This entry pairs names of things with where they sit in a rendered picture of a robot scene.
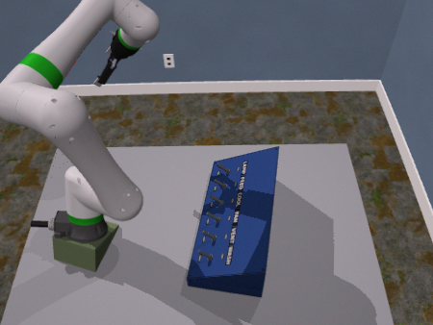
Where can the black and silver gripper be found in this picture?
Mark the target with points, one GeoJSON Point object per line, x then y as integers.
{"type": "Point", "coordinates": [110, 67]}

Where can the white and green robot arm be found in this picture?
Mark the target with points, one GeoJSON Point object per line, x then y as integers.
{"type": "Point", "coordinates": [29, 97]}

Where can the blue switch console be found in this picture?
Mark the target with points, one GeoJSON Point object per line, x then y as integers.
{"type": "Point", "coordinates": [236, 219]}

